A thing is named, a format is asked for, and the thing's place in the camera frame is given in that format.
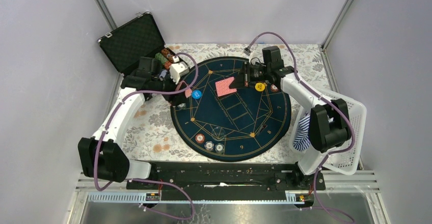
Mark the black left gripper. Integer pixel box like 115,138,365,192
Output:
151,68,187,105

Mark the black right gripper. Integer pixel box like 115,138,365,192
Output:
229,62,270,90

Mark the yellow big blind button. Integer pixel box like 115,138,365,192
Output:
255,82,266,92

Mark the red chip stack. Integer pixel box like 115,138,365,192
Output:
195,133,205,144
270,84,279,93

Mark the red backed playing card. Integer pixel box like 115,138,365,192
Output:
215,77,237,97

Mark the red chip stack bottom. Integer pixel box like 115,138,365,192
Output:
195,133,205,144

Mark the blue yellow chip stack bottom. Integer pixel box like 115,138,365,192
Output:
214,144,225,154

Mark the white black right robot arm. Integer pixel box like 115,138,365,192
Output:
229,46,355,189

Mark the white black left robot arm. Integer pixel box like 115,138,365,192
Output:
77,55,196,191

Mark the green chip row in case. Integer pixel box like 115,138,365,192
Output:
155,52,169,66

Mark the brown chip row in case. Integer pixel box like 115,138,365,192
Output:
160,48,180,63

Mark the blue small blind button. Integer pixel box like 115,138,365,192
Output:
191,90,202,100

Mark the black aluminium chip case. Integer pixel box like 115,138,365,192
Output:
97,11,188,97

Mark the round dark blue poker mat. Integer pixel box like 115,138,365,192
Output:
171,57,291,162

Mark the floral patterned tablecloth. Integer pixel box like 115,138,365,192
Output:
121,43,330,163

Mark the clear dealer button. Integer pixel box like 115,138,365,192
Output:
210,126,226,142

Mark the blue white striped cloth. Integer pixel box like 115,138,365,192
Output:
293,113,311,152

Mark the white plastic laundry basket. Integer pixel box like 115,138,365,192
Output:
289,89,367,175

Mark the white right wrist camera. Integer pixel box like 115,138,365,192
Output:
243,47,260,63

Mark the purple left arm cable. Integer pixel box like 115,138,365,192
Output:
93,52,199,220

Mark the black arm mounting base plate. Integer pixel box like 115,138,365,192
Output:
93,160,327,201

